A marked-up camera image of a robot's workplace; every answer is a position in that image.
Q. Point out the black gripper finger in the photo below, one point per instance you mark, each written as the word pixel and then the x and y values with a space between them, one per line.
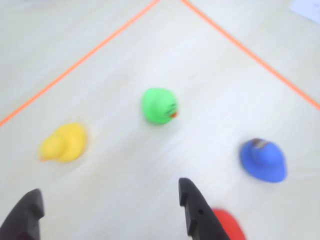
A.
pixel 22 220
pixel 200 220

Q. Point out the blue rubber duck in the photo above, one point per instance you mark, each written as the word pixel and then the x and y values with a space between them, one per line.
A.
pixel 265 162

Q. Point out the red rubber duck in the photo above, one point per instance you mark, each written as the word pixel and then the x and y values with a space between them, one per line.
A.
pixel 232 225

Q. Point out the yellow rubber duck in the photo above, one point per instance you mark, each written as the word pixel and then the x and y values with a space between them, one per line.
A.
pixel 65 143

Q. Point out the green rubber duck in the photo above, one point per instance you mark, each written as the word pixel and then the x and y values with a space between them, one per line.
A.
pixel 157 106

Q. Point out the orange tape strip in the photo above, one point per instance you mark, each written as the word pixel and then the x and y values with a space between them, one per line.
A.
pixel 75 66
pixel 250 53

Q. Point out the printed white paper sheet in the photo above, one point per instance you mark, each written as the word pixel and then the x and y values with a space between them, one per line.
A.
pixel 310 10

